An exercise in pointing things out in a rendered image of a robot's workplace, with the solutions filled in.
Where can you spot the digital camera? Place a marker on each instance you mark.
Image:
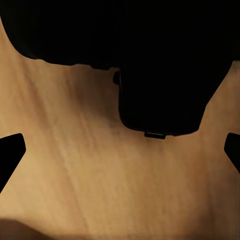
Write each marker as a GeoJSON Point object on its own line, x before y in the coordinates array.
{"type": "Point", "coordinates": [172, 55]}

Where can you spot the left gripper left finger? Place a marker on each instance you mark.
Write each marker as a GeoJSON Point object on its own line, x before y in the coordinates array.
{"type": "Point", "coordinates": [12, 149]}

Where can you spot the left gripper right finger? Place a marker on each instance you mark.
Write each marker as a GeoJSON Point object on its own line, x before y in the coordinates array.
{"type": "Point", "coordinates": [232, 149]}

